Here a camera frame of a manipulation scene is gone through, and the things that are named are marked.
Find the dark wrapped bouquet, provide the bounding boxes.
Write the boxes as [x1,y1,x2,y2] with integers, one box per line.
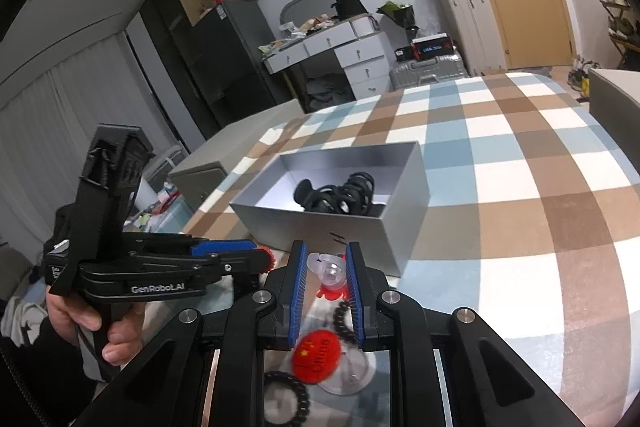
[376,1,418,40]

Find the person's left hand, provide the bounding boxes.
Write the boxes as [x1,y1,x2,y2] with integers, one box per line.
[46,292,145,365]

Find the person's left forearm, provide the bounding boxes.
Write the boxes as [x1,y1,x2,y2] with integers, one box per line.
[0,307,103,427]

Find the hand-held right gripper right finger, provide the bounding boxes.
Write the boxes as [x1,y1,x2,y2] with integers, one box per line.
[345,241,561,427]

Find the white suitcase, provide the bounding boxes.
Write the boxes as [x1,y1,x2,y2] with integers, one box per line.
[440,0,503,78]

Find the dark grey fridge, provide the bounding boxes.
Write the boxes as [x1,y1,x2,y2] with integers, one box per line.
[192,0,290,128]

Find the arched grey mirror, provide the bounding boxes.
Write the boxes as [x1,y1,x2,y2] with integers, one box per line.
[279,0,336,28]

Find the red and black box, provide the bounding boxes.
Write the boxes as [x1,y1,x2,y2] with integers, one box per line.
[411,34,456,60]

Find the grey clothes pile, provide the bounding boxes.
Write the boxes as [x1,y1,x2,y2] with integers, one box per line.
[302,77,351,112]

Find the grey nightstand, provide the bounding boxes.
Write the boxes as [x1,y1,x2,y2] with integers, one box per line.
[589,67,640,142]

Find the white dresser desk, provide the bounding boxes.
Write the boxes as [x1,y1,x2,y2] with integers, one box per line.
[262,14,393,100]

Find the small red hair clip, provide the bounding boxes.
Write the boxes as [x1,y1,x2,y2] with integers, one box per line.
[316,284,351,304]

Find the red round badge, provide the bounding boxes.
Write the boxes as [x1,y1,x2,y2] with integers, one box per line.
[292,329,343,385]

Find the clear plastic hair clip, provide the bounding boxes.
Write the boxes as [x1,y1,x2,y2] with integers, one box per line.
[306,252,348,288]

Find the silver suitcase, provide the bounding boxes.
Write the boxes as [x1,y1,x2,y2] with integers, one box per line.
[389,52,466,90]

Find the red bead bracelet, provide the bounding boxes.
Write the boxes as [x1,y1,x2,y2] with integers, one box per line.
[252,247,277,274]

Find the black wardrobe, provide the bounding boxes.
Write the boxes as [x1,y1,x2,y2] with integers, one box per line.
[139,0,223,142]

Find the grey cardboard box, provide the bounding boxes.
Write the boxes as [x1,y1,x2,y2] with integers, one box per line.
[229,140,432,278]

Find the black coil hair tie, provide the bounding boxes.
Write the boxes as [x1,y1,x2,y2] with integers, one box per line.
[262,371,308,427]

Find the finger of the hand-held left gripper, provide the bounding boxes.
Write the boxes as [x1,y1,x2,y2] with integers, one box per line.
[187,238,259,259]
[200,253,275,297]

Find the clear plastic disc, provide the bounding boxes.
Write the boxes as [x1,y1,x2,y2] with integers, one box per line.
[320,347,378,395]

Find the white curtain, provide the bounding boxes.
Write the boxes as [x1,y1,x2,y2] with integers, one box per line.
[0,29,201,258]

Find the black bead bracelet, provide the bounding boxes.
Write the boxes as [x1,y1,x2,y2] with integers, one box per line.
[332,299,358,343]

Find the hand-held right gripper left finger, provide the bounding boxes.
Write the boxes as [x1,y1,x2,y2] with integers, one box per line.
[70,241,308,427]

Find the shoes on floor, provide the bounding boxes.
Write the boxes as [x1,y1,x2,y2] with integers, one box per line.
[567,59,594,95]

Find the wooden shoe rack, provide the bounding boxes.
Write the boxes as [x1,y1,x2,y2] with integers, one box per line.
[580,0,640,68]

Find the clutter on dresser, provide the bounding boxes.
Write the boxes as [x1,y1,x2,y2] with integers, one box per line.
[260,14,346,55]

